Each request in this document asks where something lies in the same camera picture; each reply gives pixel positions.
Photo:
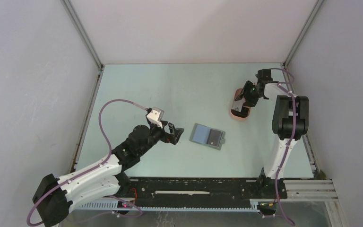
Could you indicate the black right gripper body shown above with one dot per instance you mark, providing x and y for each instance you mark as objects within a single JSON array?
[{"x": 252, "y": 96}]

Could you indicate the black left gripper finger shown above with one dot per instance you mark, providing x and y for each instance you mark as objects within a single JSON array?
[
  {"x": 174, "y": 130},
  {"x": 173, "y": 139}
]

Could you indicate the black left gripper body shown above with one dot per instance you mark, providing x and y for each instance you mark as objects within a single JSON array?
[{"x": 157, "y": 133}]

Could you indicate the white printed credit card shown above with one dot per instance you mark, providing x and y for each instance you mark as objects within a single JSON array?
[{"x": 238, "y": 111}]

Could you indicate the green leather card holder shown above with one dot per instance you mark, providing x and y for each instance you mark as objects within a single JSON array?
[{"x": 200, "y": 134}]

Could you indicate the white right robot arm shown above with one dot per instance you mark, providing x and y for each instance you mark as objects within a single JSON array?
[{"x": 289, "y": 123}]

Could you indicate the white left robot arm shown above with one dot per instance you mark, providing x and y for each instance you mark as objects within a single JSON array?
[{"x": 56, "y": 197}]

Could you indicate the pink oval plastic tray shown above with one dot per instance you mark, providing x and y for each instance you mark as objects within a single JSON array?
[{"x": 238, "y": 118}]

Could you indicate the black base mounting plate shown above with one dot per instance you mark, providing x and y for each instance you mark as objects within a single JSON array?
[{"x": 205, "y": 193}]

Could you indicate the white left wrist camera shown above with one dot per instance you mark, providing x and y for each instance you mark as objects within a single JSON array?
[{"x": 154, "y": 117}]

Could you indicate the aluminium frame rail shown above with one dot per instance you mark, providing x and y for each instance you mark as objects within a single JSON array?
[{"x": 297, "y": 191}]

